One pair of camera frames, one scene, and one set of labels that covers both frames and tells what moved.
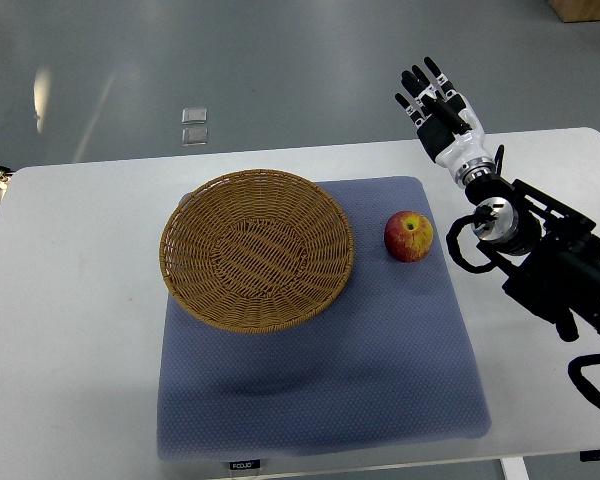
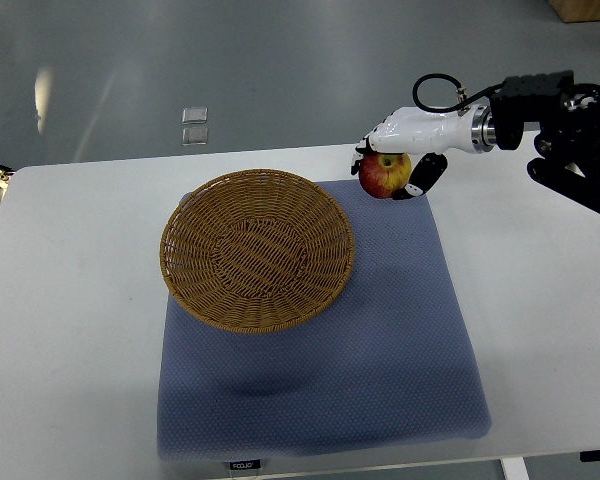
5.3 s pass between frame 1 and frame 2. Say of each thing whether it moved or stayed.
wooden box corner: stayed
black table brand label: stayed
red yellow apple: moved
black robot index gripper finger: moved
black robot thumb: moved
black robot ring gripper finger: moved
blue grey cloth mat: stayed
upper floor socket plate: stayed
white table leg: stayed
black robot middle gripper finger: moved
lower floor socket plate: stayed
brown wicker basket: stayed
